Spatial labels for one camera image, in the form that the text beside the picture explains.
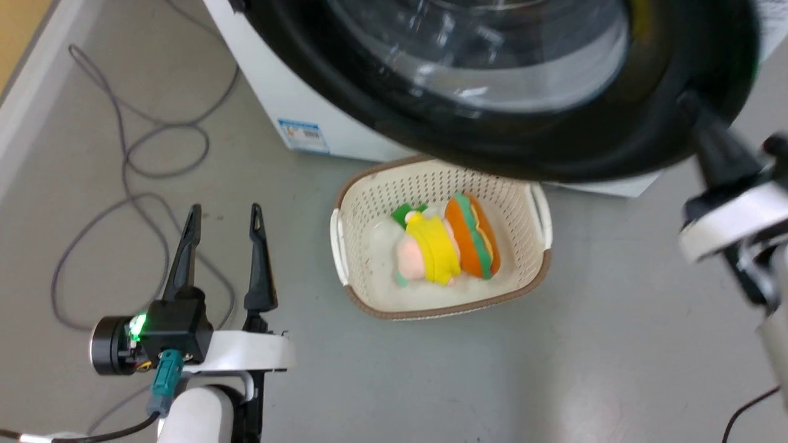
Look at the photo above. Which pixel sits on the doll with yellow clothes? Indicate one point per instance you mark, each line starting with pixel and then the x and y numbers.
pixel 431 249

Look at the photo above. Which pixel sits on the blue energy label sticker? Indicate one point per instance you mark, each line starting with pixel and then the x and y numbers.
pixel 303 136

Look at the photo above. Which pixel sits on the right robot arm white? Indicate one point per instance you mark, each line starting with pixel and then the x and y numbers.
pixel 777 351

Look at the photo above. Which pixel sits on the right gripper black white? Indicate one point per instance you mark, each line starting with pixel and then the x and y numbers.
pixel 735 223

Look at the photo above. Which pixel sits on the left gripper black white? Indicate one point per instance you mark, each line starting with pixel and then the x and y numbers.
pixel 184 335

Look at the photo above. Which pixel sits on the plush hamburger toy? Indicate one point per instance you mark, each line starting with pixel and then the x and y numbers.
pixel 473 237

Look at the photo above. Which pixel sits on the cream perforated laundry basket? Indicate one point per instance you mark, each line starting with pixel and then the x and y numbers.
pixel 369 203

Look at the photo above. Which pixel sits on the white washing machine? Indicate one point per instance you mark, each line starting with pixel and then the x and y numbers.
pixel 277 92

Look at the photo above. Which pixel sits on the black round washing machine door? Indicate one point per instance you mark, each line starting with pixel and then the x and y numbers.
pixel 431 132

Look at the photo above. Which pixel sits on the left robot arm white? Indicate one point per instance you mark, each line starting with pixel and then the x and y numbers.
pixel 198 413

